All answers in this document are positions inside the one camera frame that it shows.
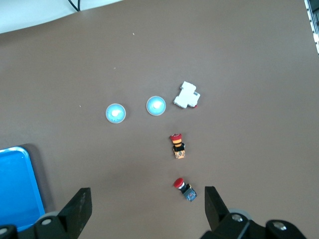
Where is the blue plastic tray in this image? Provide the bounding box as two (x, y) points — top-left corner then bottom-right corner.
(0, 146), (46, 233)

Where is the thin black cable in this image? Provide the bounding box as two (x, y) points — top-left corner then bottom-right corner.
(67, 0), (82, 12)

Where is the red push button grey base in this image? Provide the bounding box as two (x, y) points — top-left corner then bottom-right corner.
(173, 177), (198, 203)

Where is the black white segmented strip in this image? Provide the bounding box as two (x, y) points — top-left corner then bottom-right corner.
(304, 0), (319, 54)

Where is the white circuit breaker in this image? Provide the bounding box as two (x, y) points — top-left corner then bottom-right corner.
(173, 81), (201, 110)

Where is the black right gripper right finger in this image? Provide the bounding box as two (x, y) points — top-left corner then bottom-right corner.
(200, 186), (251, 239)

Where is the blue dome call bell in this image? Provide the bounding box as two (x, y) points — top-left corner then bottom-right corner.
(146, 95), (167, 117)
(105, 103), (127, 124)

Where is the red yellow emergency stop button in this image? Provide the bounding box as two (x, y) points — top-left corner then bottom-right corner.
(169, 133), (187, 160)

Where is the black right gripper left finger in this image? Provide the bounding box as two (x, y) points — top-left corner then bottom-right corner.
(33, 187), (93, 239)

